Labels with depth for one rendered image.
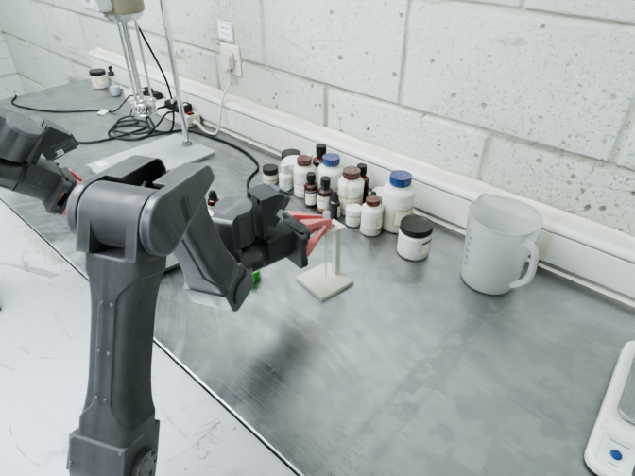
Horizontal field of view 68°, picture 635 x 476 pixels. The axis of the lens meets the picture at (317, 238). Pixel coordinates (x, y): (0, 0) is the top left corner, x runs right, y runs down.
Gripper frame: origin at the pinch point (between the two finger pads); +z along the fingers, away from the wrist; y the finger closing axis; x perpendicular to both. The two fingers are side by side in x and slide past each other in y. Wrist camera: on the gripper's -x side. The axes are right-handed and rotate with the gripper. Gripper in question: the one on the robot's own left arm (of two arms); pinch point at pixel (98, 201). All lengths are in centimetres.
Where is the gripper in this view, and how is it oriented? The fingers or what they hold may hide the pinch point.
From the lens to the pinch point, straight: 100.6
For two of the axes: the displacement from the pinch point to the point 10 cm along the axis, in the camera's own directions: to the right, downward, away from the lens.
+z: 6.2, 2.6, 7.4
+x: -5.2, 8.4, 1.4
